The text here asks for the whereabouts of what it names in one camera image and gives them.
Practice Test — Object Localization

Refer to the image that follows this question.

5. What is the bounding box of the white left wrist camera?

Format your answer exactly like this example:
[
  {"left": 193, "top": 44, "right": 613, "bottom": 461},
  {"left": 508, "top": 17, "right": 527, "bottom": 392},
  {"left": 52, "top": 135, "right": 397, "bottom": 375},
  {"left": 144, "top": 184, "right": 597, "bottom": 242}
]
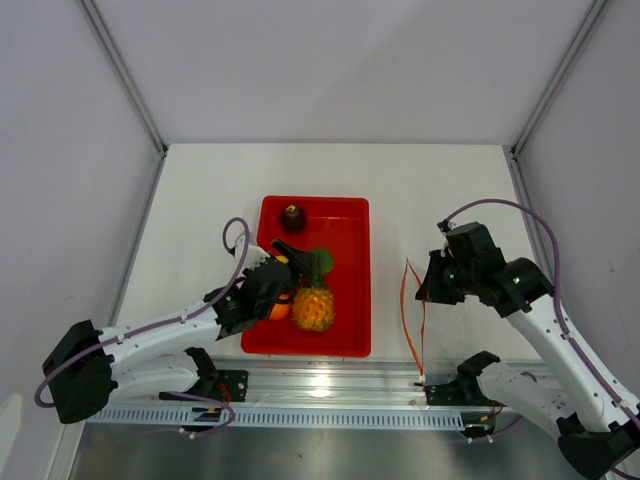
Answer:
[{"left": 231, "top": 233, "right": 270, "bottom": 269}]

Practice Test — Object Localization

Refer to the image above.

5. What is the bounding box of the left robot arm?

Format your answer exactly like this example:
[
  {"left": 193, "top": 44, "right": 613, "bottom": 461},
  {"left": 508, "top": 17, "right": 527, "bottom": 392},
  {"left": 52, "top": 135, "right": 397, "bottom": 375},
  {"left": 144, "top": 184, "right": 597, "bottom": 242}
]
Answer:
[{"left": 35, "top": 239, "right": 314, "bottom": 424}]

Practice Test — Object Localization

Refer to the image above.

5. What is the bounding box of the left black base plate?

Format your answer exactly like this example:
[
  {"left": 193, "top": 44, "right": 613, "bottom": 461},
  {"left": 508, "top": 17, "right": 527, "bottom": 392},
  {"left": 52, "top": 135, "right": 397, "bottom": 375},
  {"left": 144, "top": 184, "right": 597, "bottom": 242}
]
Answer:
[{"left": 158, "top": 370, "right": 249, "bottom": 403}]

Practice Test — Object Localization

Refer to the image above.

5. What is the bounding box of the dark red apple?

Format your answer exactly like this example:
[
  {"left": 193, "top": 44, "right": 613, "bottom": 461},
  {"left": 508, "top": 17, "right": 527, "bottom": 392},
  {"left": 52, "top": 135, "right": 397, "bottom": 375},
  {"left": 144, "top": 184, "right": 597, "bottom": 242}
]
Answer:
[{"left": 279, "top": 203, "right": 307, "bottom": 234}]

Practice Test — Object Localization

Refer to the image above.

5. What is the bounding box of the green lime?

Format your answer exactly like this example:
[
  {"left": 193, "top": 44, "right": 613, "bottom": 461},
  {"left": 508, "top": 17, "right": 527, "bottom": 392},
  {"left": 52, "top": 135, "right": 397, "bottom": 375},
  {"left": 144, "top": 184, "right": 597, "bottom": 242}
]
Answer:
[{"left": 312, "top": 248, "right": 334, "bottom": 277}]

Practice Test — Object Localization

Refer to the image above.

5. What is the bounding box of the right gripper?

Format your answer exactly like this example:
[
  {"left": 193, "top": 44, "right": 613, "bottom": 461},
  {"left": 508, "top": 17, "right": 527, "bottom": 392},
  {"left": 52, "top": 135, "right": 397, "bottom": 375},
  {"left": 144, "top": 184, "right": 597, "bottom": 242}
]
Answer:
[{"left": 415, "top": 250, "right": 478, "bottom": 305}]

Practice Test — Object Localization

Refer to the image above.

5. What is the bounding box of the red plastic tray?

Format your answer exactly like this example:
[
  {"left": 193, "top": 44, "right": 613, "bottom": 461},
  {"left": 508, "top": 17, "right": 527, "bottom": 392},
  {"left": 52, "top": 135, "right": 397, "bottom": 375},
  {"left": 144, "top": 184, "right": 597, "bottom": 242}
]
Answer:
[{"left": 241, "top": 195, "right": 371, "bottom": 358}]

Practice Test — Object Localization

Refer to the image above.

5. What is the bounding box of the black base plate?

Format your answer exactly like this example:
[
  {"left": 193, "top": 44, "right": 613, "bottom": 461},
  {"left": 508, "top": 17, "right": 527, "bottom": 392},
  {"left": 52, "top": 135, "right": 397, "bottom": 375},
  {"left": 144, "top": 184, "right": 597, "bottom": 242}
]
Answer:
[
  {"left": 413, "top": 374, "right": 501, "bottom": 407},
  {"left": 158, "top": 370, "right": 249, "bottom": 403}
]

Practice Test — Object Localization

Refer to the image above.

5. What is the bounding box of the clear zip top bag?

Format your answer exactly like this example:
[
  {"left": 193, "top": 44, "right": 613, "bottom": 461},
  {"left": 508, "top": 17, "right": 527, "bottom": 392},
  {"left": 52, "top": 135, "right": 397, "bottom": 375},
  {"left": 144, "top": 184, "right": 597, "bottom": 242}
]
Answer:
[{"left": 399, "top": 257, "right": 481, "bottom": 381}]

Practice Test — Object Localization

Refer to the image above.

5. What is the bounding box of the white slotted cable duct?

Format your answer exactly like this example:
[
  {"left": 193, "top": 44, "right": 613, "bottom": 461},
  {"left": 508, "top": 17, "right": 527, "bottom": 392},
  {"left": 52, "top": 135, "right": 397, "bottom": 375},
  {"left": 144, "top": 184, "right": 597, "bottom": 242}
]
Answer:
[{"left": 89, "top": 405, "right": 465, "bottom": 431}]

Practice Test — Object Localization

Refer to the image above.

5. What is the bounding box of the aluminium mounting rail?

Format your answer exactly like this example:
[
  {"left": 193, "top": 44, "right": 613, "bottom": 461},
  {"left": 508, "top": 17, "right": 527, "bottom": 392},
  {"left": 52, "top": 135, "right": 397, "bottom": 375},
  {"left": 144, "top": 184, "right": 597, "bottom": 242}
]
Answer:
[{"left": 67, "top": 357, "right": 566, "bottom": 412}]

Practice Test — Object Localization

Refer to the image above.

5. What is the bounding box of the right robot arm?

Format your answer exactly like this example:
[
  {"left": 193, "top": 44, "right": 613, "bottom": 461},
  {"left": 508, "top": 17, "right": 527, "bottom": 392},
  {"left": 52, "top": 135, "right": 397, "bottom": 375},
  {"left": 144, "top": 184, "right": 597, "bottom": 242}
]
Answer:
[{"left": 416, "top": 247, "right": 639, "bottom": 479}]

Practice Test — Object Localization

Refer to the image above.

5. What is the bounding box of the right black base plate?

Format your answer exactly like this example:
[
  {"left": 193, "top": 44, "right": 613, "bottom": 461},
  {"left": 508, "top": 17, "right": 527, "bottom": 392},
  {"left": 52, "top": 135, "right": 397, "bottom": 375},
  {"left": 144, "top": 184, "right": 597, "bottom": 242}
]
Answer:
[{"left": 413, "top": 374, "right": 501, "bottom": 407}]

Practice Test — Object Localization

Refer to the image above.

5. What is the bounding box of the orange fruit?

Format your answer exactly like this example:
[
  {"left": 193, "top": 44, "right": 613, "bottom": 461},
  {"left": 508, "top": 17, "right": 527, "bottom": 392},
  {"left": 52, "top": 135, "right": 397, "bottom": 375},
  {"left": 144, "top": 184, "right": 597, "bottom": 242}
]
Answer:
[{"left": 267, "top": 304, "right": 291, "bottom": 320}]

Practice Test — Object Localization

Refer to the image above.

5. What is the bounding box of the yellow pineapple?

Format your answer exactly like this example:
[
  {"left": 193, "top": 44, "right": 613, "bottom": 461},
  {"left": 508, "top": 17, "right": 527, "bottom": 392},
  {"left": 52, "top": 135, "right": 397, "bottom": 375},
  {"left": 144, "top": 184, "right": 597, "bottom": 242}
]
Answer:
[{"left": 292, "top": 269, "right": 335, "bottom": 332}]

